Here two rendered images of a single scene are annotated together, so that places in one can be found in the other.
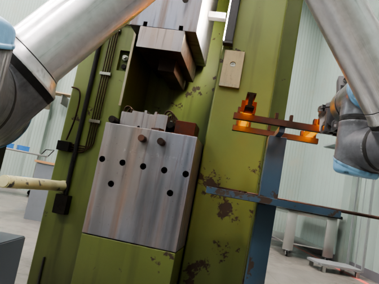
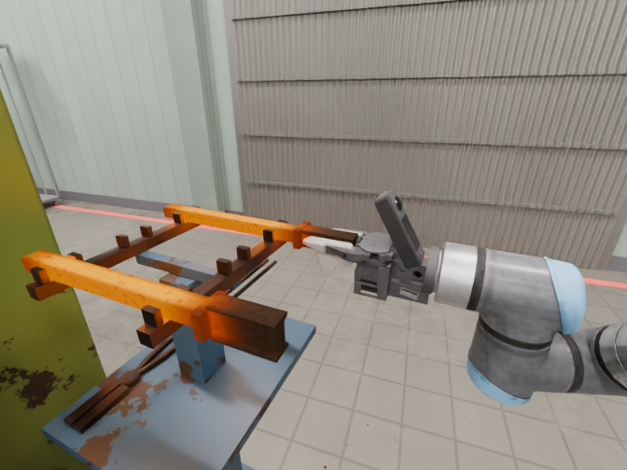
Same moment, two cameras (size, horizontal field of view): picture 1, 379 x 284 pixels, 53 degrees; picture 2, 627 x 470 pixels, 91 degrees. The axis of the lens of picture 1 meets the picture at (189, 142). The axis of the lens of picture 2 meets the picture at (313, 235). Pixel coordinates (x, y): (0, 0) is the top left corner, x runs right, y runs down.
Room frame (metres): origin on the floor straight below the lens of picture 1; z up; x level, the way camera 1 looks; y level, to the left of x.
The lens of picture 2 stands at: (0.95, 0.07, 1.20)
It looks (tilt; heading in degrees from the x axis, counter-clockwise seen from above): 24 degrees down; 287
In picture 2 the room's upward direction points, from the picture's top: straight up
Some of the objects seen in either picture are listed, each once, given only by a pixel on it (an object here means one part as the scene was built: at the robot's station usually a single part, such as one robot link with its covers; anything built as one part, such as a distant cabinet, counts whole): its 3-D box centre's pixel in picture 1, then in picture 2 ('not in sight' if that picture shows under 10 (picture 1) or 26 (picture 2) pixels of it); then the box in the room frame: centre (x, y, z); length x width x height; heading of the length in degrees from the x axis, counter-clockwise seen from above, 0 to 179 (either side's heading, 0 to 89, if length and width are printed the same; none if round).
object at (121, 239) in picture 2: (279, 123); (180, 246); (1.28, -0.29, 0.99); 0.23 x 0.06 x 0.02; 173
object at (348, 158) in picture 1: (361, 147); (511, 354); (0.77, -0.35, 0.86); 0.12 x 0.09 x 0.12; 14
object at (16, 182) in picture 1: (37, 183); not in sight; (1.52, 0.56, 0.62); 0.44 x 0.05 x 0.05; 171
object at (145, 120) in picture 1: (154, 129); not in sight; (1.76, 0.17, 0.96); 0.42 x 0.20 x 0.09; 171
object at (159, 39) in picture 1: (169, 57); not in sight; (1.76, 0.17, 1.32); 0.42 x 0.20 x 0.10; 171
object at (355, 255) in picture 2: (326, 110); (354, 251); (1.01, -0.36, 0.99); 0.09 x 0.05 x 0.02; 178
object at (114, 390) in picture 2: (298, 203); (206, 315); (1.37, -0.42, 0.73); 0.60 x 0.04 x 0.01; 83
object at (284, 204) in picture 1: (267, 201); (204, 371); (1.28, -0.29, 0.72); 0.40 x 0.30 x 0.02; 83
